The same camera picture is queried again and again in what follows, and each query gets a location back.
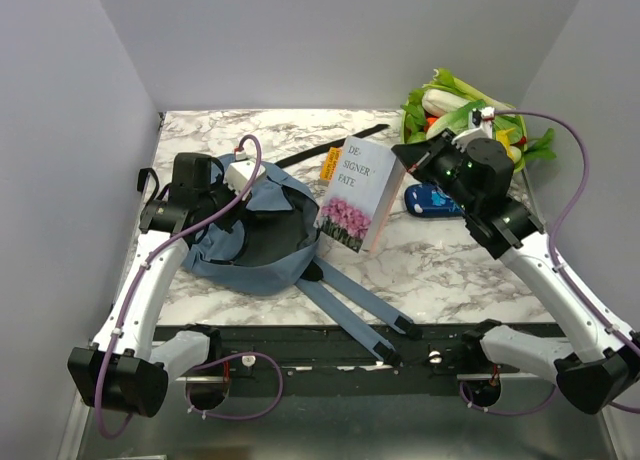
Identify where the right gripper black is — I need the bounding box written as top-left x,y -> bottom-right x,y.
392,127 -> 478,215

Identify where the designer fate flower book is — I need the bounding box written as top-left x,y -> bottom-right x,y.
315,136 -> 406,252

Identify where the blue student backpack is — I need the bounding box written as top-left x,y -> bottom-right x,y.
180,157 -> 419,365

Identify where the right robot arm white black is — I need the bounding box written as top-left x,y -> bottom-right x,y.
391,132 -> 639,414

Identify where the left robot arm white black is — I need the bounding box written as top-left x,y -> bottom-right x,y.
68,151 -> 264,417

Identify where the green vegetable tray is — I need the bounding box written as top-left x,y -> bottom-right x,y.
401,104 -> 526,172

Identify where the blue pencil case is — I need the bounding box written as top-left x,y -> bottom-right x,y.
404,183 -> 464,219

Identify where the green leafy lettuce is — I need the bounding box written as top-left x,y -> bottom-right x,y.
425,100 -> 486,140

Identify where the white napa cabbage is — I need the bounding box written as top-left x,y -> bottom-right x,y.
421,89 -> 470,117

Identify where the orange comic book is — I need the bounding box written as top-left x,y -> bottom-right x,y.
319,147 -> 342,184

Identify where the bok choy stalk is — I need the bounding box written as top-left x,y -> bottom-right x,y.
423,68 -> 514,110

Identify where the yellow leafy vegetable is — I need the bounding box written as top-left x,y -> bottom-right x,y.
495,128 -> 522,164

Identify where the dark green spinach leaf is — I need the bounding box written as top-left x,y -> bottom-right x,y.
522,128 -> 556,163

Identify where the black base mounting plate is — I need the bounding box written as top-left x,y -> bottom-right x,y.
152,319 -> 586,399

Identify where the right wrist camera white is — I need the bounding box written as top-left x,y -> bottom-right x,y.
452,106 -> 496,151

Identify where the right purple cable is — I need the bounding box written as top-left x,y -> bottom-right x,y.
459,110 -> 640,415

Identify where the aluminium rail frame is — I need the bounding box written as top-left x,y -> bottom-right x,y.
62,368 -> 619,459

